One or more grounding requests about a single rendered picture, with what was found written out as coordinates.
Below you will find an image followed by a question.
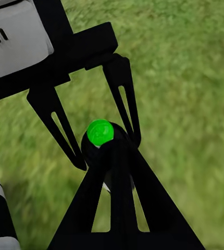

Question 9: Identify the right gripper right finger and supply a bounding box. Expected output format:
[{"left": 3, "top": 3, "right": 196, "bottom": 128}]
[{"left": 117, "top": 138, "right": 205, "bottom": 250}]

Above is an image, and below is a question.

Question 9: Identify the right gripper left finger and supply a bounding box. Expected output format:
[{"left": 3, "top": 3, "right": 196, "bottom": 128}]
[{"left": 47, "top": 139, "right": 126, "bottom": 250}]

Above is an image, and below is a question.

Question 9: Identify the pesticide atomizer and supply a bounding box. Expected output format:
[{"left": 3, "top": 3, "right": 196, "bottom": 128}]
[{"left": 81, "top": 119, "right": 135, "bottom": 194}]

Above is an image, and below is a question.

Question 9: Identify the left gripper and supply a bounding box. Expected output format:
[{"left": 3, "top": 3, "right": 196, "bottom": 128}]
[{"left": 0, "top": 0, "right": 141, "bottom": 172}]

